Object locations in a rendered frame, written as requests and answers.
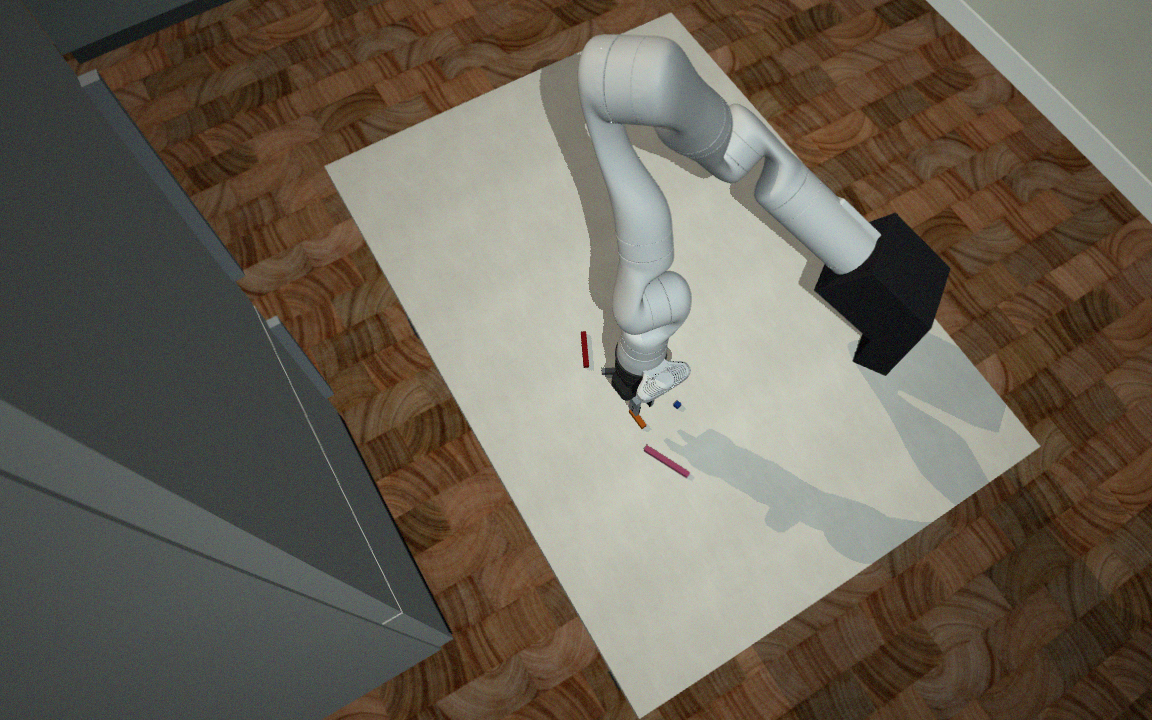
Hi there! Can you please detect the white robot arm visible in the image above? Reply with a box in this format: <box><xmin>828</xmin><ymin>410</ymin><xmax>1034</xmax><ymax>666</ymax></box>
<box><xmin>577</xmin><ymin>35</ymin><xmax>881</xmax><ymax>361</ymax></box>

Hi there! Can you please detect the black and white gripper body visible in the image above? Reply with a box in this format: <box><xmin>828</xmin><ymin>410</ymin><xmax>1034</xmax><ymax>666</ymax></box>
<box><xmin>611</xmin><ymin>335</ymin><xmax>691</xmax><ymax>403</ymax></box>

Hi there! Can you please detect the pink rod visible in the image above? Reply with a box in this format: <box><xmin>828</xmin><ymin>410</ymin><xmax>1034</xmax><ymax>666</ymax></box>
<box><xmin>644</xmin><ymin>446</ymin><xmax>690</xmax><ymax>478</ymax></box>

